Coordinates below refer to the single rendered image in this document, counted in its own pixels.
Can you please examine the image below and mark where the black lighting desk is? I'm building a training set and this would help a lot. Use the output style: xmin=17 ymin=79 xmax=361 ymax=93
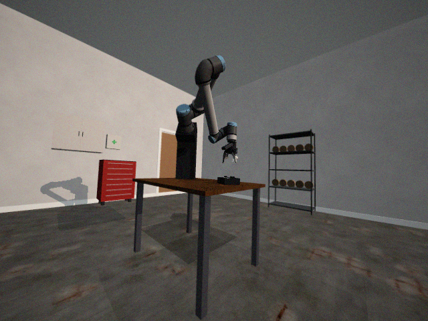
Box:
xmin=217 ymin=176 xmax=240 ymax=185

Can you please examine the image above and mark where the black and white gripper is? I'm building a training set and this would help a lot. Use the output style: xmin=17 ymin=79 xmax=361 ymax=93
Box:
xmin=223 ymin=140 xmax=238 ymax=163

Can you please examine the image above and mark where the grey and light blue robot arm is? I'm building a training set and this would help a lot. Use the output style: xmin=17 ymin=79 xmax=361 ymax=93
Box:
xmin=176 ymin=56 xmax=237 ymax=144

